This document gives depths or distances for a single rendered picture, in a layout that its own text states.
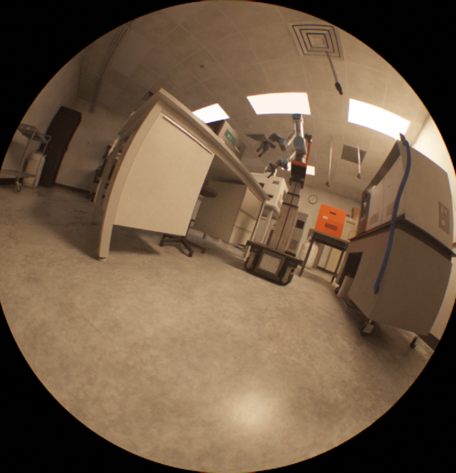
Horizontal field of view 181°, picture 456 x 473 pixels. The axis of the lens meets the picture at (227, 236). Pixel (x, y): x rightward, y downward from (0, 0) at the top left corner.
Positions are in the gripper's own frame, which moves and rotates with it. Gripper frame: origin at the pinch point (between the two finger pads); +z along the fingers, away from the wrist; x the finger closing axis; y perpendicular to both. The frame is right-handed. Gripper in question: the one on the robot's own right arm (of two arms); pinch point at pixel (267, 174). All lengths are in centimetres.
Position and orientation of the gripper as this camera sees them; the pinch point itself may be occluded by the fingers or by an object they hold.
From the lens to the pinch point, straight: 202.9
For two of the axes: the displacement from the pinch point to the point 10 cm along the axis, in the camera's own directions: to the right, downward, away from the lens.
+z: -6.7, 7.2, 1.7
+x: 4.8, 2.4, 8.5
